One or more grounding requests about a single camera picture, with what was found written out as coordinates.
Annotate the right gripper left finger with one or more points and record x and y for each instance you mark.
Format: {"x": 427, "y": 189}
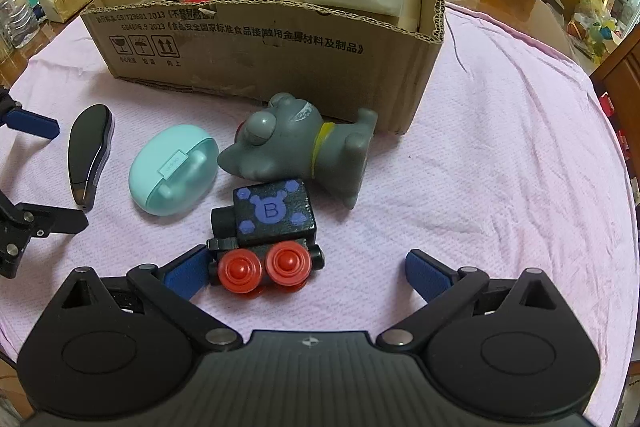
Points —
{"x": 168, "y": 291}

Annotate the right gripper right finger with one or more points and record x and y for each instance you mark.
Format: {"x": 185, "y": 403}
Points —
{"x": 448, "y": 294}

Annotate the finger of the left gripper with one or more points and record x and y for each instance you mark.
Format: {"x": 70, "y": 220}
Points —
{"x": 20, "y": 119}
{"x": 41, "y": 220}

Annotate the black toy train red wheels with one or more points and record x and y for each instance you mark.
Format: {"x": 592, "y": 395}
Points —
{"x": 266, "y": 237}

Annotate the light blue earbud case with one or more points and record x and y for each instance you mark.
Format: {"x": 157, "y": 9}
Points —
{"x": 174, "y": 170}

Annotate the grey rubber dog toy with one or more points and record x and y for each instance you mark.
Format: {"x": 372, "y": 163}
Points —
{"x": 290, "y": 139}

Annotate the black folding knife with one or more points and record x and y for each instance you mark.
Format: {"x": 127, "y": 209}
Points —
{"x": 88, "y": 149}

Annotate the clear water bottle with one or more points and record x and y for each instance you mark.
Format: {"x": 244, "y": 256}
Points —
{"x": 18, "y": 22}

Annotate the pink table cloth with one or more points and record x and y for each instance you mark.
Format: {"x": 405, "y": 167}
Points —
{"x": 508, "y": 164}

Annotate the brown cardboard box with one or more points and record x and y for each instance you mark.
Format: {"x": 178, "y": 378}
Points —
{"x": 337, "y": 60}

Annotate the wooden chair right side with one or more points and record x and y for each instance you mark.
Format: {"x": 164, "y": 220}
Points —
{"x": 618, "y": 77}

